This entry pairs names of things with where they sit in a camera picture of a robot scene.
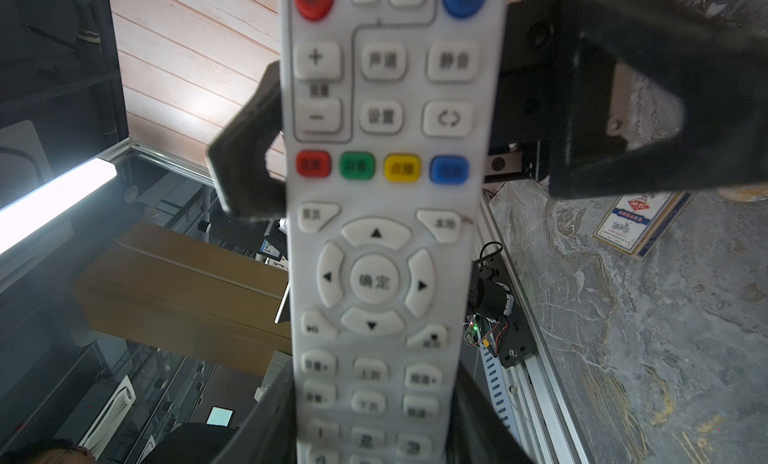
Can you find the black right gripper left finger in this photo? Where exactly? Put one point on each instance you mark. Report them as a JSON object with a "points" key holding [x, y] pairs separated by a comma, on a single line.
{"points": [[269, 433]]}

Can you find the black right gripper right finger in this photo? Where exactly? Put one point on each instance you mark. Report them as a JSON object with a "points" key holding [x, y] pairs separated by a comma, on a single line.
{"points": [[476, 434]]}

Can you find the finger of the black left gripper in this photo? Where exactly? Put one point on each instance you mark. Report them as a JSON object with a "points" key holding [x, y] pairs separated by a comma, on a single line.
{"points": [[236, 159]]}

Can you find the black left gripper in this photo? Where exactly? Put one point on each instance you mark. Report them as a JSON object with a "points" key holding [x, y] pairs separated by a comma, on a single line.
{"points": [[554, 89]]}

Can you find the white TV remote control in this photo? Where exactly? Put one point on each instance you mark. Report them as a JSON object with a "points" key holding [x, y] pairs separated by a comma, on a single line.
{"points": [[387, 109]]}

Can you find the brown cardboard box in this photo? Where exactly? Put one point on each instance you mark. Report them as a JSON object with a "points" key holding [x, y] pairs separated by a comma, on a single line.
{"points": [[160, 288]]}

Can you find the blue white card box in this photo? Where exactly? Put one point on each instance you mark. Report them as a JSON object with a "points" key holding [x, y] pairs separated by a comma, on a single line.
{"points": [[635, 223]]}

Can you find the fluorescent tube light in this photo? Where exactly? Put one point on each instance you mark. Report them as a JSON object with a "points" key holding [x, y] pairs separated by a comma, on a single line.
{"points": [[29, 214]]}

